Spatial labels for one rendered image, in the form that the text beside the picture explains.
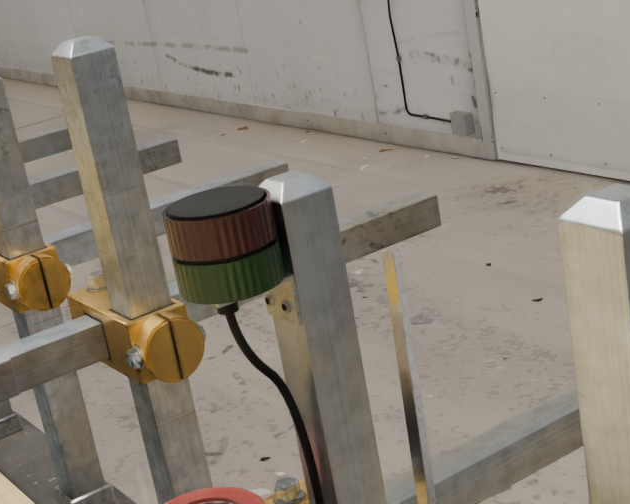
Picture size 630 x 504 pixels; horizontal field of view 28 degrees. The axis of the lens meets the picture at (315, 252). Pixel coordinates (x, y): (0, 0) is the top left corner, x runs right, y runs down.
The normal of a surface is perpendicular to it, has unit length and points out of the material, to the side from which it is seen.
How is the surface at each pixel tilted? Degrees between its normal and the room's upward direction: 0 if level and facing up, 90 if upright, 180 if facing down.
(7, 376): 90
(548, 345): 0
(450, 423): 0
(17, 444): 0
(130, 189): 90
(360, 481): 90
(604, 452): 90
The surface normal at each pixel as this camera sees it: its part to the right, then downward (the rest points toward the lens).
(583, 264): -0.81, 0.32
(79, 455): 0.56, 0.18
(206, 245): -0.18, 0.34
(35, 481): -0.17, -0.93
